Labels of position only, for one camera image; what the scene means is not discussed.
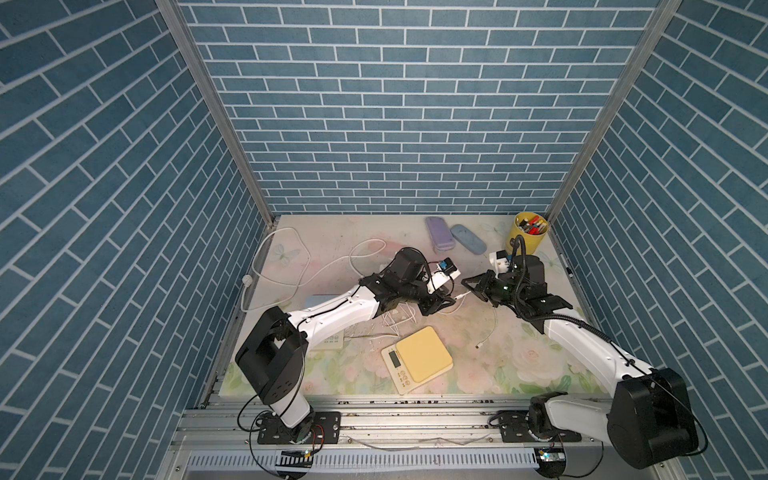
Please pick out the yellow electronic kitchen scale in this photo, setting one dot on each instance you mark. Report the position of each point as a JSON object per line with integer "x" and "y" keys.
{"x": 416, "y": 360}

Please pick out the aluminium mounting rail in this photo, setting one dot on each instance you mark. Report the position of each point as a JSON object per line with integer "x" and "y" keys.
{"x": 389, "y": 421}

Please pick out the blue electronic kitchen scale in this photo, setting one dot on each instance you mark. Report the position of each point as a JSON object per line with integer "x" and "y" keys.
{"x": 333, "y": 342}

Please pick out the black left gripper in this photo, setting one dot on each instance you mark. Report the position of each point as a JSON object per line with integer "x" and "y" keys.
{"x": 432, "y": 301}

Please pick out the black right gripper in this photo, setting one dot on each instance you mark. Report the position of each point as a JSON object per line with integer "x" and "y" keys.
{"x": 484, "y": 281}

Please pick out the floral table mat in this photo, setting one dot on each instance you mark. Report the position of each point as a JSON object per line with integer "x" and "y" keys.
{"x": 494, "y": 352}

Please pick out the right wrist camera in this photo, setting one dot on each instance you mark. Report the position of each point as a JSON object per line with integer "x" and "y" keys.
{"x": 499, "y": 261}

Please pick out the purple pencil case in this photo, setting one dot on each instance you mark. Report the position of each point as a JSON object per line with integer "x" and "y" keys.
{"x": 440, "y": 235}

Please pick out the yellow pen cup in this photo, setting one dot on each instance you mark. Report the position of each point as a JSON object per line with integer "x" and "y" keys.
{"x": 532, "y": 227}

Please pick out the blue pencil case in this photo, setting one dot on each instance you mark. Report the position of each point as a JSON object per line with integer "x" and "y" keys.
{"x": 468, "y": 239}

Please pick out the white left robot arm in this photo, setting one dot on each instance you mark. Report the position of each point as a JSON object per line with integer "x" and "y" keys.
{"x": 273, "y": 356}

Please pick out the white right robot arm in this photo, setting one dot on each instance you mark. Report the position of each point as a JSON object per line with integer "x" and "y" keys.
{"x": 648, "y": 418}

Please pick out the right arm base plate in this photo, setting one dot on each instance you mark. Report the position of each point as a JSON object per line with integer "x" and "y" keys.
{"x": 513, "y": 427}

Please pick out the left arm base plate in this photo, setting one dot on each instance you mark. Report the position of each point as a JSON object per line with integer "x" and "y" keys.
{"x": 319, "y": 427}

